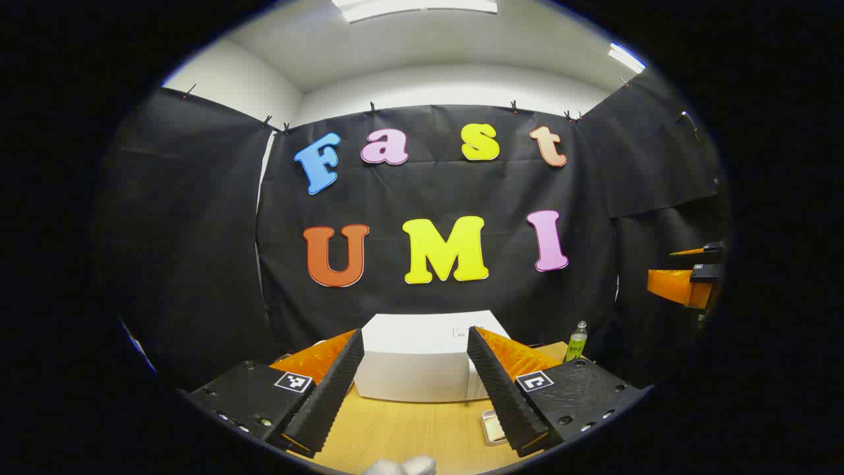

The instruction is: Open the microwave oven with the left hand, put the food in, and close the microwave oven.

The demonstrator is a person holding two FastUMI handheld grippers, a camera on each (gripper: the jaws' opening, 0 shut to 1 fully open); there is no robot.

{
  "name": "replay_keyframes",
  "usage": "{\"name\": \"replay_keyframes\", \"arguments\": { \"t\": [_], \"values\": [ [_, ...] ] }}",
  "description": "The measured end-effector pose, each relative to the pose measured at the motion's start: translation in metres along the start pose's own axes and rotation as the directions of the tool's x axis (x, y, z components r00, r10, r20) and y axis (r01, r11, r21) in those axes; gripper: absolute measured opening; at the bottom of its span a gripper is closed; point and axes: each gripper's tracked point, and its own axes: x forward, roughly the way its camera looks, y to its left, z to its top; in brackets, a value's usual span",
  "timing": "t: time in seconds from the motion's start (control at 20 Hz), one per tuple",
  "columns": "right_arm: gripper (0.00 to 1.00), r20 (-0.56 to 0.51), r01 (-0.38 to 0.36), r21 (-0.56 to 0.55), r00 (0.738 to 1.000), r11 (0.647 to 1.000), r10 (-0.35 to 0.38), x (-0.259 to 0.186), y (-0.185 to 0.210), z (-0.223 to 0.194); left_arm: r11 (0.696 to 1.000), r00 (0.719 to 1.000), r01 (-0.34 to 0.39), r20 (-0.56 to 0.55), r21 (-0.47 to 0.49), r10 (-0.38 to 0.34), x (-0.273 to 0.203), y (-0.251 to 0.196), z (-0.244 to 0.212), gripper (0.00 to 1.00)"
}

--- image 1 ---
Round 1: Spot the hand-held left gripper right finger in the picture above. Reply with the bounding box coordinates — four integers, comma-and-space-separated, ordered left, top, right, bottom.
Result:
467, 326, 650, 458

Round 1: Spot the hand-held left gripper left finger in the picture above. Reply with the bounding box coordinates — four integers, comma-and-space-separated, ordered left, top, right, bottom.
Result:
188, 329, 365, 459

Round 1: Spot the white microwave oven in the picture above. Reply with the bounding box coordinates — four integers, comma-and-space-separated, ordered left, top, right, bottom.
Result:
354, 310, 512, 403

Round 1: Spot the white rectangular container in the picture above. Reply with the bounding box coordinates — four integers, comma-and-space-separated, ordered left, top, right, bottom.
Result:
481, 409, 510, 447

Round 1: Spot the green label drink bottle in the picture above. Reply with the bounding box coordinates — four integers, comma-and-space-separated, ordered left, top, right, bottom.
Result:
565, 321, 588, 362

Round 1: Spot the small ceiling light panel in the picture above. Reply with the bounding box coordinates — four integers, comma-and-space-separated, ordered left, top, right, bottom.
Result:
608, 43, 647, 73

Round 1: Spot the black backdrop cloth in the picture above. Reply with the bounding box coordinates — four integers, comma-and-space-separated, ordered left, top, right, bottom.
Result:
99, 86, 729, 390

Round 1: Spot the long ceiling light panel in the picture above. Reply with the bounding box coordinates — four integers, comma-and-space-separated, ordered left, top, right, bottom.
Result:
331, 0, 498, 24

